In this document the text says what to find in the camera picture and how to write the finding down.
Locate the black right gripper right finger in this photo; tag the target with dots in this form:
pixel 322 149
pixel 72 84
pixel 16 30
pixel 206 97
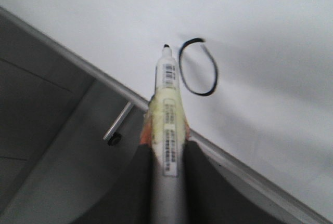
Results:
pixel 210 198

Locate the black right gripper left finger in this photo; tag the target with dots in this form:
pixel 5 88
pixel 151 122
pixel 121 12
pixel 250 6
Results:
pixel 128 201

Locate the red magnet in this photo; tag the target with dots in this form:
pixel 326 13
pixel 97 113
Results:
pixel 146 133

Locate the white black whiteboard marker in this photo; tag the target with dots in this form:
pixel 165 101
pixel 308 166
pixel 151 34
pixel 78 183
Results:
pixel 168 132

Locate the black drawn zero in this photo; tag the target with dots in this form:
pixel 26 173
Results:
pixel 211 58

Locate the white whiteboard with metal frame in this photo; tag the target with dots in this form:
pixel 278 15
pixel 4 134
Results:
pixel 272 108

